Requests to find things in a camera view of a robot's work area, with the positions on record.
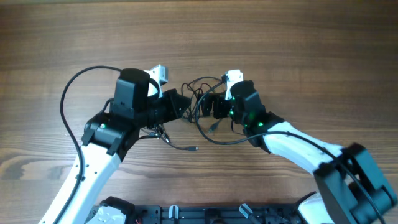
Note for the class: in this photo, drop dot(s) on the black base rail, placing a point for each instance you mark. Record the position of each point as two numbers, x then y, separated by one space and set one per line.
145 214

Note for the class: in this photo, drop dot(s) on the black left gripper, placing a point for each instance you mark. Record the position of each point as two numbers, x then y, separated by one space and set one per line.
171 103

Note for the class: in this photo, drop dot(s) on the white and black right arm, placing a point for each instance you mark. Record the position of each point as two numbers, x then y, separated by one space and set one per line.
351 186

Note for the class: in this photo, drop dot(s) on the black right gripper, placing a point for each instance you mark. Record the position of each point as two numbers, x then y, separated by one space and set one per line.
222 107

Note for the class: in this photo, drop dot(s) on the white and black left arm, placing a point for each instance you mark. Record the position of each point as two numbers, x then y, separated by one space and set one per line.
138 102

